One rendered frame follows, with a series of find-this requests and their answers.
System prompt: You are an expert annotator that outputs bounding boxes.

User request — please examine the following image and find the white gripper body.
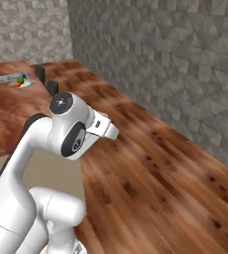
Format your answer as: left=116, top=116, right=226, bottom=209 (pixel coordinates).
left=102, top=120, right=121, bottom=141

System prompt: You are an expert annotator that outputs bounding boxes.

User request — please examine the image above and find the white plate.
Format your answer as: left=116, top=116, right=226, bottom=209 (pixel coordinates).
left=8, top=78, right=37, bottom=89

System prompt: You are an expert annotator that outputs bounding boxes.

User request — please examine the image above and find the blue and white box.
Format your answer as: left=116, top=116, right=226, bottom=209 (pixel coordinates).
left=0, top=71, right=29, bottom=85

